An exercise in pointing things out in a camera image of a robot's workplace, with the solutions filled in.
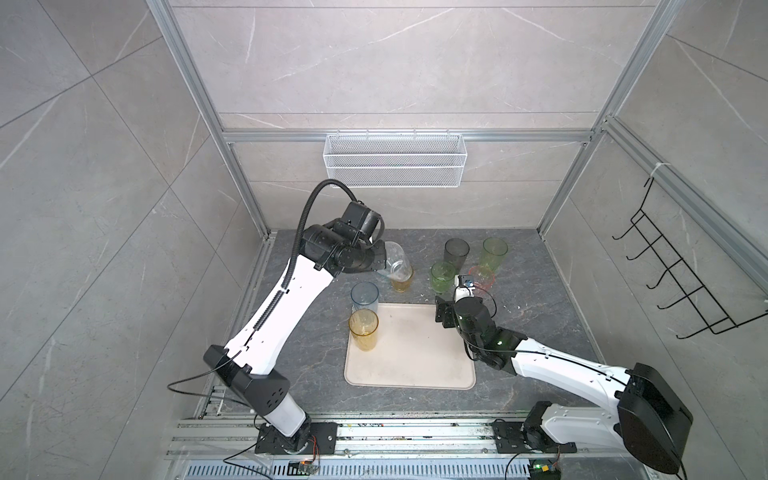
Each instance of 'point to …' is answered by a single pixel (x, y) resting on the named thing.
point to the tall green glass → (492, 253)
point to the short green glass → (442, 275)
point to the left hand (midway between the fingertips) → (380, 252)
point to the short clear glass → (398, 267)
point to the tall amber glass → (363, 324)
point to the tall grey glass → (455, 253)
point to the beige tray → (413, 351)
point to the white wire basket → (397, 160)
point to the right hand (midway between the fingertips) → (447, 295)
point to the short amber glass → (401, 279)
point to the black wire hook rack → (718, 321)
